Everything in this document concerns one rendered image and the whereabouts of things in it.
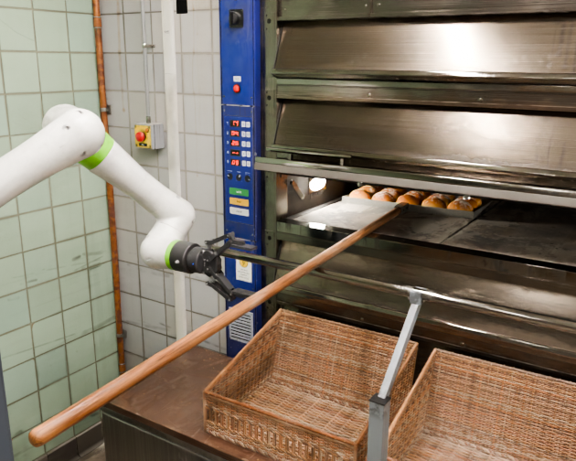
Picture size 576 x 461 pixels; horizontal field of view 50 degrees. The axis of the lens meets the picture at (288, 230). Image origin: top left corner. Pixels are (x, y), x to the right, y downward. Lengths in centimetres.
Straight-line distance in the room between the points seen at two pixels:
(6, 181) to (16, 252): 107
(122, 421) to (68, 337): 66
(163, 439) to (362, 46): 146
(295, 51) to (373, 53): 29
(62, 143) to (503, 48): 122
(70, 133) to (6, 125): 98
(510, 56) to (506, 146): 25
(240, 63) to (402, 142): 67
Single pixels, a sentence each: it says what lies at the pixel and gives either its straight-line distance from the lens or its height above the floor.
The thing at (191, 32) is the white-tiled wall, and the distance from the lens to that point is 248.
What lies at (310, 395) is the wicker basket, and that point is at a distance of 232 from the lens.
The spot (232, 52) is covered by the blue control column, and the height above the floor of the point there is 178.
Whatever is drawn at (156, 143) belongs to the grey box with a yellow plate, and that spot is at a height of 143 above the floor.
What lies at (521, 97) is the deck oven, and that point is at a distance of 191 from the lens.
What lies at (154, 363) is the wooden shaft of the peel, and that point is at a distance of 125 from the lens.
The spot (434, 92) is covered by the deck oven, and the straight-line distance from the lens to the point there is 198.
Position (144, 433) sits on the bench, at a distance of 231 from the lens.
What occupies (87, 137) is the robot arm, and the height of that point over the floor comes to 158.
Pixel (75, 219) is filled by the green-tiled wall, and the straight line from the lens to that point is 280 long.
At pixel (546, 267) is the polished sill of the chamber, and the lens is 197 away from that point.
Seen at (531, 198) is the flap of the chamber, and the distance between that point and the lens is 178.
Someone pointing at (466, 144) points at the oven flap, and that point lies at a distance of 195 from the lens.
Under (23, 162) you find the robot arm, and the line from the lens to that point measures 161.
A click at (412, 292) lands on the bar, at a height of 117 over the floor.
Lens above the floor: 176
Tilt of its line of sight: 15 degrees down
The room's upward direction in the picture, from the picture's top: straight up
